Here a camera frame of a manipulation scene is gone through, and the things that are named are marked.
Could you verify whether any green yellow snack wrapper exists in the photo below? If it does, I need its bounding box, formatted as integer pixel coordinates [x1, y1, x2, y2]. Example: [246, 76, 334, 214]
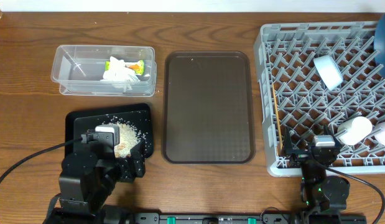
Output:
[104, 60, 145, 75]

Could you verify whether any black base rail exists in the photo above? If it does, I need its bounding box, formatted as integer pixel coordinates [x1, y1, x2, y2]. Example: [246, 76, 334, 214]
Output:
[55, 203, 367, 224]

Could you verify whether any pile of cooked rice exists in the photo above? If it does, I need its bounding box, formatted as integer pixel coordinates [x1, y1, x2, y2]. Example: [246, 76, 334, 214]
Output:
[103, 116, 146, 158]

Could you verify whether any pink plastic cup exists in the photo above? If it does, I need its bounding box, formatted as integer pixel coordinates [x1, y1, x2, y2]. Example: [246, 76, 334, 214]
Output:
[374, 121, 385, 146]

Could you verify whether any brown serving tray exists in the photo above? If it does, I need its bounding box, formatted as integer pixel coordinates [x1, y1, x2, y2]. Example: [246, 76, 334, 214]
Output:
[162, 51, 255, 164]

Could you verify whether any grey dishwasher rack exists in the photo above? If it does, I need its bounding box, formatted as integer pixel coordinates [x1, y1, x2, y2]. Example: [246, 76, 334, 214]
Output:
[254, 21, 385, 177]

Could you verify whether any wooden chopstick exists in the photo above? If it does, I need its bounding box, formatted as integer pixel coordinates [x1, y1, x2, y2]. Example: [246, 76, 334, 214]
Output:
[272, 83, 283, 150]

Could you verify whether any light blue bowl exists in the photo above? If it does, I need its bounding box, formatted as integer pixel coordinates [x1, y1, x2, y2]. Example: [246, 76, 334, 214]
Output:
[313, 55, 343, 90]

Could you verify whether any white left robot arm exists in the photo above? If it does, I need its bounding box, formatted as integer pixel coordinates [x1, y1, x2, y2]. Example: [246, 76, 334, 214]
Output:
[44, 141, 146, 223]

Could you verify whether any clear plastic waste bin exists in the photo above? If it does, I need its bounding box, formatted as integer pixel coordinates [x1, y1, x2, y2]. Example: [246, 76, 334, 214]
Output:
[51, 45, 157, 97]

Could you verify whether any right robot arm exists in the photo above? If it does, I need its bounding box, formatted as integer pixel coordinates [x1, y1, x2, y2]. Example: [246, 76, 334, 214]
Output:
[282, 126, 350, 223]

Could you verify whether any black plastic tray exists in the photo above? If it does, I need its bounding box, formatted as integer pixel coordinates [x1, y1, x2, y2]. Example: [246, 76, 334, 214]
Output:
[65, 103, 154, 158]

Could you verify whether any cream plastic cup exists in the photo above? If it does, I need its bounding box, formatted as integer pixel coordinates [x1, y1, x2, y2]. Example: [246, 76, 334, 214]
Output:
[338, 116, 373, 146]

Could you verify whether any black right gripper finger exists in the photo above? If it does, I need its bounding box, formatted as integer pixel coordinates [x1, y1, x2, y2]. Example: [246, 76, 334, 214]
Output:
[323, 125, 341, 148]
[282, 126, 294, 152]

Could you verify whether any white tissue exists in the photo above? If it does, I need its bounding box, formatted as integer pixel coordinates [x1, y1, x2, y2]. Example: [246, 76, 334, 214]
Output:
[101, 56, 141, 89]

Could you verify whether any dark blue plate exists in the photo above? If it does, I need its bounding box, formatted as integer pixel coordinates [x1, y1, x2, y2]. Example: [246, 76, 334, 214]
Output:
[374, 14, 385, 78]

